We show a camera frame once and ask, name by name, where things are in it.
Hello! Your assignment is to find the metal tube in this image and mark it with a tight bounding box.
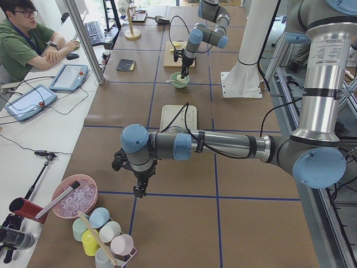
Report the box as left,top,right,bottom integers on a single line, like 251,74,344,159
35,181,80,219

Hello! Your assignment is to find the wooden stick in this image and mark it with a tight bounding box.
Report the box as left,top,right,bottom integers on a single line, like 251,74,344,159
78,212,119,267

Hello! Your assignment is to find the aluminium frame post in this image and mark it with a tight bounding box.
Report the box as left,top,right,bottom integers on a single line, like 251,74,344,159
63,0,105,85

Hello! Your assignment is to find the yellow cup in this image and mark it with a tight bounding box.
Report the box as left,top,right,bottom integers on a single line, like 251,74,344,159
81,229,100,257

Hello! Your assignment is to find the pink cup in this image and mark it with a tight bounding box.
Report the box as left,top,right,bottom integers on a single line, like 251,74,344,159
110,234,134,256

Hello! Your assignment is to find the lemon slice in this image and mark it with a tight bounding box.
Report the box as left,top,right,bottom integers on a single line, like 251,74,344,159
172,41,184,47

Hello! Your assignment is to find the green cup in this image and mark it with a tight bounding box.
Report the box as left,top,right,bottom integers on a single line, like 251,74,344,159
72,218,87,242

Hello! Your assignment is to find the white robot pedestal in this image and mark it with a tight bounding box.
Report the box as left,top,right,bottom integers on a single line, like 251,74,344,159
221,0,280,98

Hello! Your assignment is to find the wooden cutting board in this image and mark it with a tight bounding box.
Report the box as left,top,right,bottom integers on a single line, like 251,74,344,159
163,41,187,68

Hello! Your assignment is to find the red cylinder holder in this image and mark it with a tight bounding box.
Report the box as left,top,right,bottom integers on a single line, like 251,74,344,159
9,197,47,224

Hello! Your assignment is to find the blue teach pendant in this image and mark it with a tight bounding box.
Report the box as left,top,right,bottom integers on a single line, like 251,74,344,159
49,64,88,92
4,84,57,121

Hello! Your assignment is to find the blue cup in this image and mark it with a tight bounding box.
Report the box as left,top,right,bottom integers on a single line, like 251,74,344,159
89,207,110,229

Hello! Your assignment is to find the blue teach pendant far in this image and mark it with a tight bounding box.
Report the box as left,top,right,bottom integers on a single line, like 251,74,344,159
49,64,88,92

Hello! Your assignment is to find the pink bowl with ice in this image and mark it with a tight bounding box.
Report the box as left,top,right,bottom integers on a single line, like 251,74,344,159
52,174,98,219

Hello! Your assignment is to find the grey folded cloth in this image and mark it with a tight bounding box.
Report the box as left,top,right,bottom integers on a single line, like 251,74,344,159
116,59,136,72

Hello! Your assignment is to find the dark tray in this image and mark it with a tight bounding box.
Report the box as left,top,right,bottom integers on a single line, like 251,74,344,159
131,10,147,23

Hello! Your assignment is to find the black computer mouse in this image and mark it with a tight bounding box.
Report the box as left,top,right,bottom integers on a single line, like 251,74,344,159
66,52,79,60

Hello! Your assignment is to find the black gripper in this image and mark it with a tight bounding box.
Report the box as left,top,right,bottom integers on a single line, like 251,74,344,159
173,49,195,79
112,148,158,198

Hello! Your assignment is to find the person in green shirt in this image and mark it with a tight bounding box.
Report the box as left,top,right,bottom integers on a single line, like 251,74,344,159
1,1,80,82

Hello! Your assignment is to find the metal scoop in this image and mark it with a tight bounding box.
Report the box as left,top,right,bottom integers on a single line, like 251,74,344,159
146,15,170,25

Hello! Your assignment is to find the grey cup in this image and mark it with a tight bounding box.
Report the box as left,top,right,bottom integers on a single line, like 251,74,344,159
95,247,114,268

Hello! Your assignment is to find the green bowl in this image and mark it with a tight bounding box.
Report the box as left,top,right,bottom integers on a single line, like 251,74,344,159
170,72,190,89

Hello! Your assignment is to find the white bear tray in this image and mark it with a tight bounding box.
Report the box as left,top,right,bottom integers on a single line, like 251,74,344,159
160,105,197,131

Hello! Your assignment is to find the black tripod camera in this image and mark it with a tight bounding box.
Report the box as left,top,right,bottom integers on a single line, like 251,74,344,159
1,213,35,264

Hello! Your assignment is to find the black selfie stick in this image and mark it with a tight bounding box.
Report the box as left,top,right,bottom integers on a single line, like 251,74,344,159
25,150,59,200

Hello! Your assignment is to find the white cup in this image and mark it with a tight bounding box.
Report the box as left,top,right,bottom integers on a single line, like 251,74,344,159
99,221,122,243

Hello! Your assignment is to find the blue teach pendant near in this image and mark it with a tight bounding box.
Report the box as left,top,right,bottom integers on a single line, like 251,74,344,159
4,84,57,121

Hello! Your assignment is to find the black keyboard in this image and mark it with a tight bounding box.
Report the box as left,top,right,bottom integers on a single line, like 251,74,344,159
84,21,105,46

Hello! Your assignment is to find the wooden stand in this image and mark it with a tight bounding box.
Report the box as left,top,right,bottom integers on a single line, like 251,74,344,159
124,7,141,41

